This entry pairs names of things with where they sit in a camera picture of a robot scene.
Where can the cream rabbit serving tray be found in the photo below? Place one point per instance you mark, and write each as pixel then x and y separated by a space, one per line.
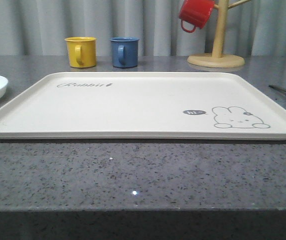
pixel 148 105

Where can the blue mug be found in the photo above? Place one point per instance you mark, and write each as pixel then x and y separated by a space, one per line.
pixel 124 52

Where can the yellow mug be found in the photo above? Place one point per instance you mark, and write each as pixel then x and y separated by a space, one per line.
pixel 81 51

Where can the wooden mug tree stand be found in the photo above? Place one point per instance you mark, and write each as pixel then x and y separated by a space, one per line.
pixel 216 59

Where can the red mug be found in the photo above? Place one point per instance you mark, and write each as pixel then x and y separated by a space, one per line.
pixel 196 13

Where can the grey curtain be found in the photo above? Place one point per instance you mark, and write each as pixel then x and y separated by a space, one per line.
pixel 39 27

